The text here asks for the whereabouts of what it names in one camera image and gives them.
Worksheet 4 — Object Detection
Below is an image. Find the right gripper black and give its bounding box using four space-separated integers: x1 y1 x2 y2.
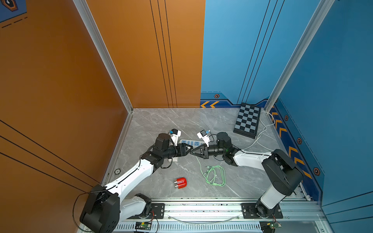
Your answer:
190 143 226 160

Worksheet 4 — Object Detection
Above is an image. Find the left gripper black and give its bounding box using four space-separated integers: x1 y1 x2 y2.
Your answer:
162 143 193 160

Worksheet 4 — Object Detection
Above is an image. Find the green charging cable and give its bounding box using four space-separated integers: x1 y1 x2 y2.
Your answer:
194 155 226 187

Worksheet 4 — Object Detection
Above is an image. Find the white usb charger adapter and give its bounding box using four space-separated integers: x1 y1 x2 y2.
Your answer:
169 157 178 163

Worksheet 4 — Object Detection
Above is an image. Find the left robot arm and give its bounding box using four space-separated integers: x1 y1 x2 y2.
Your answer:
79 133 193 233

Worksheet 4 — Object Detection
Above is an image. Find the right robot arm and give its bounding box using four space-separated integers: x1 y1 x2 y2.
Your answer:
190 131 304 218

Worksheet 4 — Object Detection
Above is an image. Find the red electric shaver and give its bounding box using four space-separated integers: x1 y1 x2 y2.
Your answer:
174 177 187 189

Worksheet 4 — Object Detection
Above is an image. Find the white power strip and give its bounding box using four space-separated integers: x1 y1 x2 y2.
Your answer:
179 139 205 148

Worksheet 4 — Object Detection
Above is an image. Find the black grey chessboard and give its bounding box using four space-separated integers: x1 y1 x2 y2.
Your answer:
233 103 261 139

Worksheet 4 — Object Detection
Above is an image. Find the left circuit board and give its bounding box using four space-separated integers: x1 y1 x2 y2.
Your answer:
135 222 152 232

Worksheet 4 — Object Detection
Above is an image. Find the circuit board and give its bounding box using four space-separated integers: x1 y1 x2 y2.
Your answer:
135 222 152 232
260 221 282 233

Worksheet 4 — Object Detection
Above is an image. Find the right circuit board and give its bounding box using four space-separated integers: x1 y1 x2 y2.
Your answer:
260 221 282 233

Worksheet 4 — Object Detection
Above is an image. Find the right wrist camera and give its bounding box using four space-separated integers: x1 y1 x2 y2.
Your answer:
197 130 211 147

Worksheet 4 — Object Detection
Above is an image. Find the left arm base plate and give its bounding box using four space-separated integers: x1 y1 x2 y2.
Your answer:
129 203 165 220

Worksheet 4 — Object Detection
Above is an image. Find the aluminium front rail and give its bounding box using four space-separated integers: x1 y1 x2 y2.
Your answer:
114 198 333 233

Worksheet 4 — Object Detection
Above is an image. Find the white power strip cord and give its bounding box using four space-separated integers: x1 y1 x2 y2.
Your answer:
241 110 309 201

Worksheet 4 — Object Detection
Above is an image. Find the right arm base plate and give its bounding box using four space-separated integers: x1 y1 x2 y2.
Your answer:
241 203 283 219

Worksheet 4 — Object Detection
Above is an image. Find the left aluminium corner post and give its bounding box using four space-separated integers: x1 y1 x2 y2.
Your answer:
72 0 134 113

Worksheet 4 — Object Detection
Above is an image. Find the aluminium corner post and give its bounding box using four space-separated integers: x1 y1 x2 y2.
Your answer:
264 0 336 113
72 0 134 113

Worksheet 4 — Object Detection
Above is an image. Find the right aluminium corner post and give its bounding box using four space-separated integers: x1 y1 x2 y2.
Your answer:
264 0 336 113

